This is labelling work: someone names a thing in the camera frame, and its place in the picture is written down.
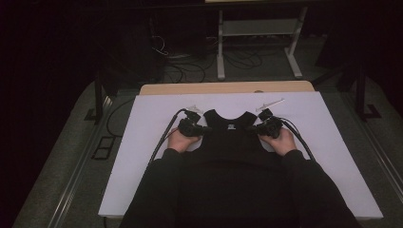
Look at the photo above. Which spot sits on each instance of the white metal stand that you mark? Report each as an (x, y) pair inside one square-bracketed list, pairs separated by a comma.
[(220, 47)]

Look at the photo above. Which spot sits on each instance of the person's right hand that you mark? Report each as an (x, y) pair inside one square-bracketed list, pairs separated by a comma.
[(282, 144)]

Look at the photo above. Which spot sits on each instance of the black tank top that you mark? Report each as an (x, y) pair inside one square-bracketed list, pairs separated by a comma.
[(231, 142)]

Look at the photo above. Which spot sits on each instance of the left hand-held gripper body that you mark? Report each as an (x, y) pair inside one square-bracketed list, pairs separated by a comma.
[(190, 127)]

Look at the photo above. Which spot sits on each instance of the aluminium floor rail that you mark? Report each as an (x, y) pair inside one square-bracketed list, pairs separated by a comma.
[(76, 180), (391, 172)]

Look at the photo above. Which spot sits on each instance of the black metal stand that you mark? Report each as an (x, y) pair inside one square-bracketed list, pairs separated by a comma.
[(99, 98), (360, 91)]

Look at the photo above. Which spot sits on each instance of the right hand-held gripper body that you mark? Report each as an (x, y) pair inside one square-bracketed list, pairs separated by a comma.
[(271, 126)]

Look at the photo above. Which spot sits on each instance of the white board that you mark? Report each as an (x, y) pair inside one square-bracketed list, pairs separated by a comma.
[(332, 142)]

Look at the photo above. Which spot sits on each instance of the wooden table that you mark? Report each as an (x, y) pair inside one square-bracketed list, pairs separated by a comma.
[(177, 88)]

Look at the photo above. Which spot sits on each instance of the person's left hand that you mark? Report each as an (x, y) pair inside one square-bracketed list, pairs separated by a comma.
[(180, 142)]

